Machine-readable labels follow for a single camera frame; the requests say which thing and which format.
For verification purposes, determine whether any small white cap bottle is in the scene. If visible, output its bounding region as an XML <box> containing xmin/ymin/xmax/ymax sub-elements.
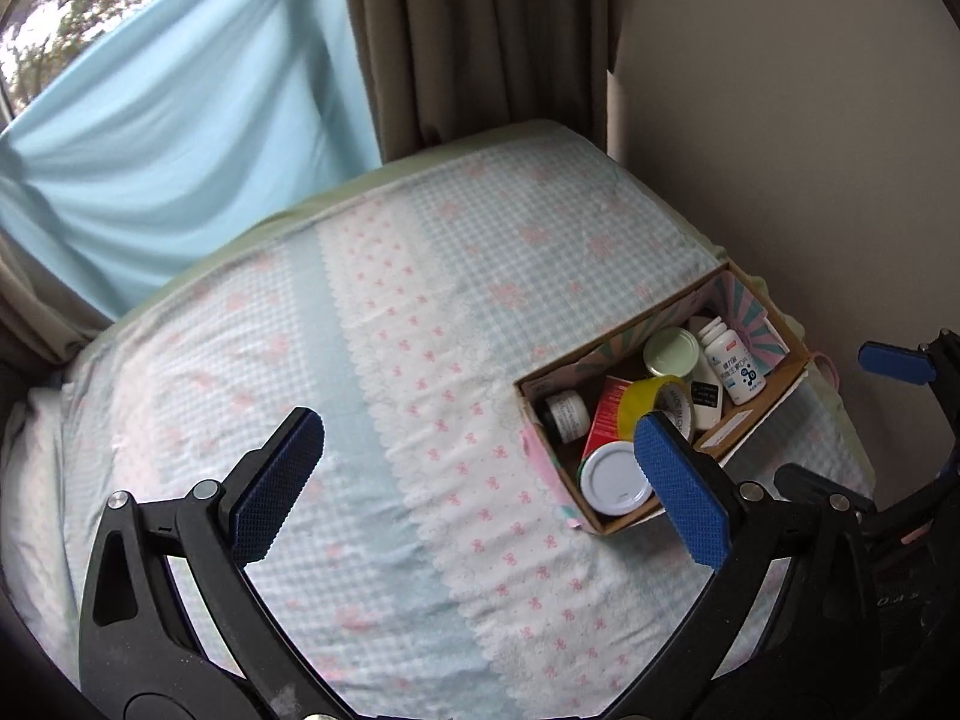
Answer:
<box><xmin>545</xmin><ymin>390</ymin><xmax>590</xmax><ymax>444</ymax></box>

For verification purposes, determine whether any white lid jar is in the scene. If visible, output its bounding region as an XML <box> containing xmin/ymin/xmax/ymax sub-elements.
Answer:
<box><xmin>578</xmin><ymin>440</ymin><xmax>652</xmax><ymax>517</ymax></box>

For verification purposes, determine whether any red cigarette box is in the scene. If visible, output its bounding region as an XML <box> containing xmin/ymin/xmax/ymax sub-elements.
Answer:
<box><xmin>581</xmin><ymin>376</ymin><xmax>630</xmax><ymax>461</ymax></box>

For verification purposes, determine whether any brown curtain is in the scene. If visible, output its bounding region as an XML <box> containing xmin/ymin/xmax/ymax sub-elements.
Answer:
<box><xmin>2</xmin><ymin>231</ymin><xmax>110</xmax><ymax>388</ymax></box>
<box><xmin>347</xmin><ymin>0</ymin><xmax>626</xmax><ymax>161</ymax></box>

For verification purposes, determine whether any green lid jar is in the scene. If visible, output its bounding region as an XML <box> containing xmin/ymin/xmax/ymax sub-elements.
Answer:
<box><xmin>643</xmin><ymin>327</ymin><xmax>701</xmax><ymax>379</ymax></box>

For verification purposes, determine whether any white pill bottle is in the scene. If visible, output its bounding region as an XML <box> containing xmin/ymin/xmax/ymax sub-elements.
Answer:
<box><xmin>697</xmin><ymin>317</ymin><xmax>766</xmax><ymax>406</ymax></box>

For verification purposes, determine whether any brown left curtain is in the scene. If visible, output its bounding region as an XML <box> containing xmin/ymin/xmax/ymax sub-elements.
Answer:
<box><xmin>2</xmin><ymin>231</ymin><xmax>110</xmax><ymax>388</ymax></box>

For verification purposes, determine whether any white remote control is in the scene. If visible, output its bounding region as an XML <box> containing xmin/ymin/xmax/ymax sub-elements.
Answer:
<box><xmin>688</xmin><ymin>346</ymin><xmax>724</xmax><ymax>433</ymax></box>

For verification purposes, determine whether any green mattress cover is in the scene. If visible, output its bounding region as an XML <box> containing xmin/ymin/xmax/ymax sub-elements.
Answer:
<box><xmin>64</xmin><ymin>119</ymin><xmax>607</xmax><ymax>380</ymax></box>

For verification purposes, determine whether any cardboard box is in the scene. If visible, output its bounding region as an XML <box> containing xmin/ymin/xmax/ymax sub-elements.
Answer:
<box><xmin>516</xmin><ymin>263</ymin><xmax>811</xmax><ymax>536</ymax></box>

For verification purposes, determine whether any yellow tape roll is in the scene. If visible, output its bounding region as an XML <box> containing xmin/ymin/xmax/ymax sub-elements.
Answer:
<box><xmin>617</xmin><ymin>377</ymin><xmax>693</xmax><ymax>440</ymax></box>

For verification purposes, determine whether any checkered bed sheet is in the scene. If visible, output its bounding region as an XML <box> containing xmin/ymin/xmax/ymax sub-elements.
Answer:
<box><xmin>0</xmin><ymin>135</ymin><xmax>875</xmax><ymax>720</ymax></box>

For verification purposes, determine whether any brown right curtain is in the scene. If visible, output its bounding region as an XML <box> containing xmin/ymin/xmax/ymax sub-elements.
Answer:
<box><xmin>347</xmin><ymin>0</ymin><xmax>626</xmax><ymax>161</ymax></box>

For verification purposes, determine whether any light blue cloth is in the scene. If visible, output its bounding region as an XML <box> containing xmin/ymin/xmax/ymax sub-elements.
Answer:
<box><xmin>2</xmin><ymin>0</ymin><xmax>381</xmax><ymax>319</ymax></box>

